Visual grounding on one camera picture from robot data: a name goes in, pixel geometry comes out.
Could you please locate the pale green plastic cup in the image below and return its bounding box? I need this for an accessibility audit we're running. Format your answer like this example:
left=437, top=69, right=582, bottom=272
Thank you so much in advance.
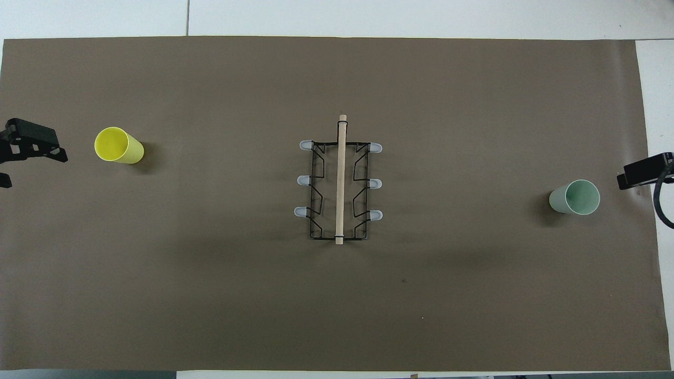
left=549, top=179, right=601, bottom=216

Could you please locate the yellow plastic cup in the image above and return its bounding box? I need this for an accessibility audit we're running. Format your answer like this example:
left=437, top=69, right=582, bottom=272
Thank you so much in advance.
left=94, top=127, right=145, bottom=164

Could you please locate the brown paper table mat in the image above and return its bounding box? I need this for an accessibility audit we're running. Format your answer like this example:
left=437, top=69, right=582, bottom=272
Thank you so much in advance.
left=0, top=36, right=665, bottom=372

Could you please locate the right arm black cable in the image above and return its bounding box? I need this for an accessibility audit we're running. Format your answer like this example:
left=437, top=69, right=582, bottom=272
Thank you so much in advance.
left=653, top=167, right=674, bottom=230

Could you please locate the black wire cup rack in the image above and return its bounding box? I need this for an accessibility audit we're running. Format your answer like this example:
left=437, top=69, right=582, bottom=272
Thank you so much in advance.
left=294, top=114, right=383, bottom=246

